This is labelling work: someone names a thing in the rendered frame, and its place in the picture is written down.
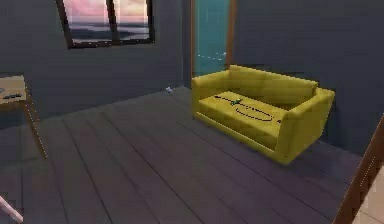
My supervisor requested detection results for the brown wooden door frame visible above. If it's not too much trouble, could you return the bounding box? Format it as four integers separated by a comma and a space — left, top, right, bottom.
331, 113, 384, 224

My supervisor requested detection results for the light wooden table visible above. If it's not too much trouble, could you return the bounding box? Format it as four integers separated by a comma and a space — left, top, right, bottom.
0, 73, 49, 160

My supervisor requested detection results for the dark framed window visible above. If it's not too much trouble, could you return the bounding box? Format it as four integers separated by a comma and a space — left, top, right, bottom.
55, 0, 156, 50

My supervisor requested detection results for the yellow sofa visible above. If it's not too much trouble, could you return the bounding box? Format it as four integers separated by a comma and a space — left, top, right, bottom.
191, 64, 336, 166

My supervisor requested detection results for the pale pink rod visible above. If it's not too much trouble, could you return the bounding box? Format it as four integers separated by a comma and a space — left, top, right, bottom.
0, 195, 25, 224

